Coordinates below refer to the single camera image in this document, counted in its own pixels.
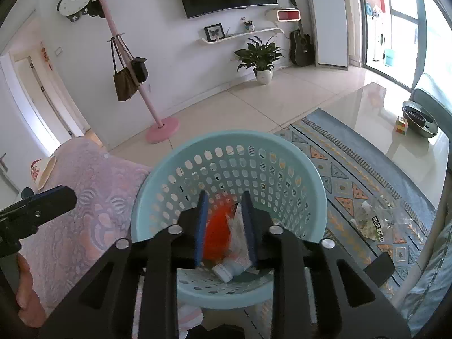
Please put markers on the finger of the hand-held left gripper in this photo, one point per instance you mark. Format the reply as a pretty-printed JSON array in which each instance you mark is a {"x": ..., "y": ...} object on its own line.
[{"x": 53, "y": 203}]

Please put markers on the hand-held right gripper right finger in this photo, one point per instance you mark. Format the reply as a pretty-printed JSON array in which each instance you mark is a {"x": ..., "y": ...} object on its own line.
[{"x": 250, "y": 233}]

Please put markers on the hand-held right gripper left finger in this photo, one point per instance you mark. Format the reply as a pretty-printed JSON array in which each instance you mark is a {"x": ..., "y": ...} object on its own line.
[{"x": 202, "y": 233}]

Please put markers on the clear plastic wrapper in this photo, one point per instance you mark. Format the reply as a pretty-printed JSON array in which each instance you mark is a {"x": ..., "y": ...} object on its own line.
[{"x": 237, "y": 233}]

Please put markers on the orange plastic bag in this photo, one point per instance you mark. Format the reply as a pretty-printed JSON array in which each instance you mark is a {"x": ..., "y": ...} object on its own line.
[{"x": 217, "y": 233}]

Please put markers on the pink bottle with white cap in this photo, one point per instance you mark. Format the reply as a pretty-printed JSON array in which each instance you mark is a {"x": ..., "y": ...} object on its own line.
[{"x": 229, "y": 270}]

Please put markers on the light blue plastic basket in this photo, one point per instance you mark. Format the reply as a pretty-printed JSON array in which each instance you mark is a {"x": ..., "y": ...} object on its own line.
[{"x": 233, "y": 169}]

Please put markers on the small black shoulder bag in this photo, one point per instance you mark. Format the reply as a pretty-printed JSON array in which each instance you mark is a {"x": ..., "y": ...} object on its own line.
[{"x": 140, "y": 70}]

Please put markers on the person's left hand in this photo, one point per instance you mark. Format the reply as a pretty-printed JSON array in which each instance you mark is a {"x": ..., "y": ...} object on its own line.
[{"x": 30, "y": 289}]

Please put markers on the red print paper cup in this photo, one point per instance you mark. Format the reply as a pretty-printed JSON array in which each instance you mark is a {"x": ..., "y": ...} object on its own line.
[{"x": 42, "y": 173}]

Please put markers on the white entrance door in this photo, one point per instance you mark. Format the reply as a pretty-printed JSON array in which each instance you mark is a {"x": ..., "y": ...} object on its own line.
[{"x": 7, "y": 180}]

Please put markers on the white interior door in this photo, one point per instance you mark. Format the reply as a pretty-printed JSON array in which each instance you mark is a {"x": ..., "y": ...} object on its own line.
[{"x": 46, "y": 99}]

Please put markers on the clear bag with green label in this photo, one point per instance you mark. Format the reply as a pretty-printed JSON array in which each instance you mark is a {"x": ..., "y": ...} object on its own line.
[{"x": 381, "y": 224}]

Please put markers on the brown handbag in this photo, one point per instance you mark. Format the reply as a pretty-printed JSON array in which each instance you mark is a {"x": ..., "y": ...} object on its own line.
[{"x": 124, "y": 84}]

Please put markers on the red door hanging decoration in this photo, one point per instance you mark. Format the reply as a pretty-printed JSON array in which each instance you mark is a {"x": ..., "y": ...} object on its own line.
[{"x": 46, "y": 56}]

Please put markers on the pink coat rack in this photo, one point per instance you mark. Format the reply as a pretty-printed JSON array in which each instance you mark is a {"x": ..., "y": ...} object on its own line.
[{"x": 134, "y": 77}]

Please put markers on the glass coffee table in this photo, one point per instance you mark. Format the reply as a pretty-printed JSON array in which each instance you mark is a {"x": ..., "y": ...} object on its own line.
[{"x": 381, "y": 123}]

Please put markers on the green potted plant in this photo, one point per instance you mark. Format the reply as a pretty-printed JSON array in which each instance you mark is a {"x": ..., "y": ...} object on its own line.
[{"x": 259, "y": 54}]

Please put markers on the small colourful box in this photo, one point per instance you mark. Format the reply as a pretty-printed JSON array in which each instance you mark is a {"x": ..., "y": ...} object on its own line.
[{"x": 401, "y": 125}]

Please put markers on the grey sofa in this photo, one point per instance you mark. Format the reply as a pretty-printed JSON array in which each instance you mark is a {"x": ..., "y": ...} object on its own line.
[{"x": 429, "y": 286}]

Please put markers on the black acoustic guitar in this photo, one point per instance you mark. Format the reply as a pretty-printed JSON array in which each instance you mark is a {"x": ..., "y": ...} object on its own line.
[{"x": 302, "y": 47}]

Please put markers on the black hanging bag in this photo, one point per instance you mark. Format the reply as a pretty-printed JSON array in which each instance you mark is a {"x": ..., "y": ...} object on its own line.
[{"x": 95, "y": 7}]

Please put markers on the dark metal bowl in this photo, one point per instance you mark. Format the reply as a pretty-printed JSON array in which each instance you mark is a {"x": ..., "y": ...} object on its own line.
[{"x": 420, "y": 120}]

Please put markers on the small potted ornament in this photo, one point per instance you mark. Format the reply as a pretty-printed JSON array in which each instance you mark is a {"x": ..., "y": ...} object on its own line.
[{"x": 249, "y": 25}]

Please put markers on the blue bucket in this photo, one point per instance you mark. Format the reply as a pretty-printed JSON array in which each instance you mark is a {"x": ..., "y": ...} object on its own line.
[{"x": 390, "y": 58}]

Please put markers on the grey armchair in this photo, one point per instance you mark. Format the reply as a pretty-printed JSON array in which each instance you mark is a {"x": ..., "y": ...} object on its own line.
[{"x": 432, "y": 93}]

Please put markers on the white washing machine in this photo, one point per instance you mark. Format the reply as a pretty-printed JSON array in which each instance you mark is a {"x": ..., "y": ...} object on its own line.
[{"x": 377, "y": 39}]

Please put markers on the blue detergent bottle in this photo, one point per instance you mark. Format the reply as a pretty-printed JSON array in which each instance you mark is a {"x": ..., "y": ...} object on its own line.
[{"x": 372, "y": 10}]

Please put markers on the sliding glass door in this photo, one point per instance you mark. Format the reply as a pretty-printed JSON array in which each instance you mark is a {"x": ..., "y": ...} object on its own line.
[{"x": 406, "y": 24}]

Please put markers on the white wall switch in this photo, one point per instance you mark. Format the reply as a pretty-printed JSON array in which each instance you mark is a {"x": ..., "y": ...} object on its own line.
[{"x": 59, "y": 51}]

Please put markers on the short curved white wall shelf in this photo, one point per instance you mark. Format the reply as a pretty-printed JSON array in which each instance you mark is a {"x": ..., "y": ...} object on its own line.
[{"x": 240, "y": 36}]

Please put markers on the butterfly picture frame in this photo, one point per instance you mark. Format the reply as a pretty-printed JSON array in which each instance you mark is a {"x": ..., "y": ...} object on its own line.
[{"x": 214, "y": 31}]

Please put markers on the red and white wall box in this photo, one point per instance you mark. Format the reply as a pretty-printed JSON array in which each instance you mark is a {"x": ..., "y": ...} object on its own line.
[{"x": 289, "y": 15}]

